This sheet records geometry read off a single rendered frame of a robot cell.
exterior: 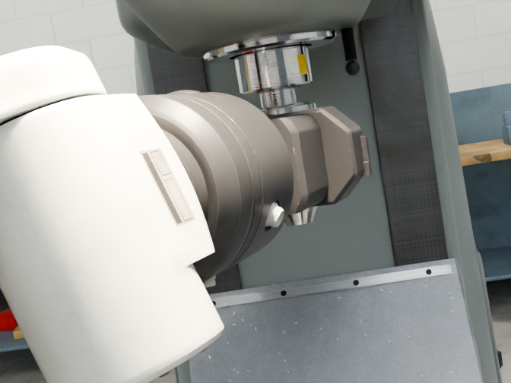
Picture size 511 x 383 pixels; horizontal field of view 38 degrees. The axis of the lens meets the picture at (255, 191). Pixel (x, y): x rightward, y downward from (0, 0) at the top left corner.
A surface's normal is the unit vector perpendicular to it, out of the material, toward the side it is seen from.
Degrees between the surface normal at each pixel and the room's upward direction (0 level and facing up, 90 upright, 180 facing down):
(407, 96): 90
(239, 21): 148
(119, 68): 90
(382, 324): 63
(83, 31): 90
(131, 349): 79
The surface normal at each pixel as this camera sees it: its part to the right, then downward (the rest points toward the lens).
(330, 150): -0.38, 0.15
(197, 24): -0.25, 0.83
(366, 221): -0.07, 0.11
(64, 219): 0.14, -0.12
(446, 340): -0.14, -0.36
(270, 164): 0.89, -0.19
